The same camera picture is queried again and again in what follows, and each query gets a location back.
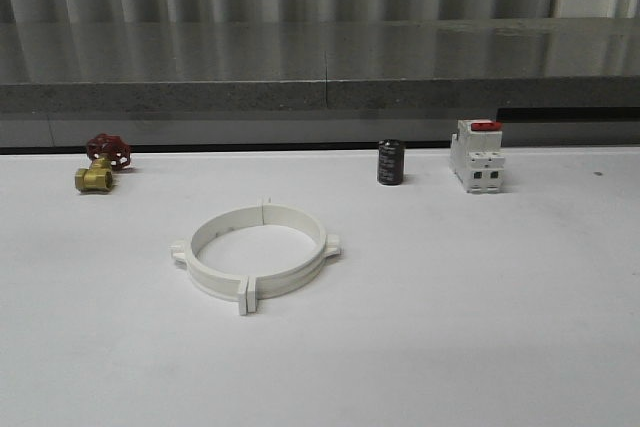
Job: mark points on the white half pipe clamp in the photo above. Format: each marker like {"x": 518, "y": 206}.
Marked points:
{"x": 288, "y": 279}
{"x": 230, "y": 287}

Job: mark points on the black cylindrical capacitor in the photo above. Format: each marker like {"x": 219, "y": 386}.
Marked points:
{"x": 390, "y": 167}

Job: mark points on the brass valve red handwheel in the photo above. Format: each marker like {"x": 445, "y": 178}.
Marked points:
{"x": 108, "y": 153}

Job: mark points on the grey stone ledge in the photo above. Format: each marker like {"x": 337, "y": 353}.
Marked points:
{"x": 516, "y": 69}

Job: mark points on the white circuit breaker red switch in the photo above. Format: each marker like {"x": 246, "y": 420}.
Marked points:
{"x": 475, "y": 155}

